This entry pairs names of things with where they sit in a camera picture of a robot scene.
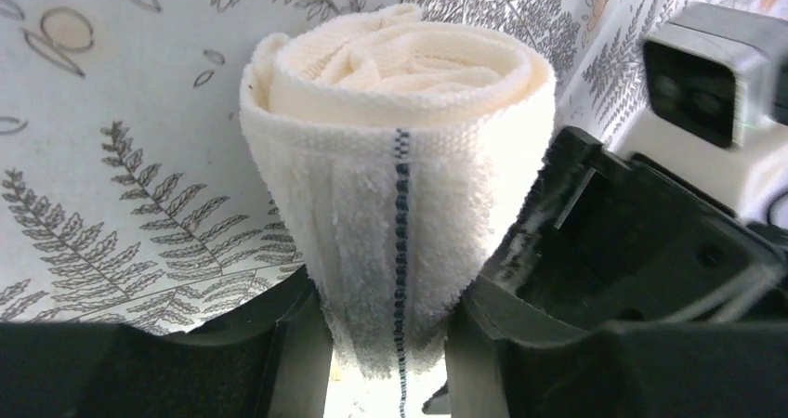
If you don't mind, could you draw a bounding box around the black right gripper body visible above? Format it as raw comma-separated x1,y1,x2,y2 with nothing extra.
484,127,786,329

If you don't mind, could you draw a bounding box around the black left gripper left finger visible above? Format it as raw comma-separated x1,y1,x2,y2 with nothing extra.
1,268,333,417

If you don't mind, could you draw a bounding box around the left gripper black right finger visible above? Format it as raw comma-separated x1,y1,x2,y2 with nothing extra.
446,278,787,418

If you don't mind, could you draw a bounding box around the cream terry towel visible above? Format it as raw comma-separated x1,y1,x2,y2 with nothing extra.
240,4,556,379

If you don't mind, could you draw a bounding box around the floral patterned table mat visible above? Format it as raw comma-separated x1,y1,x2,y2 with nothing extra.
0,0,788,418

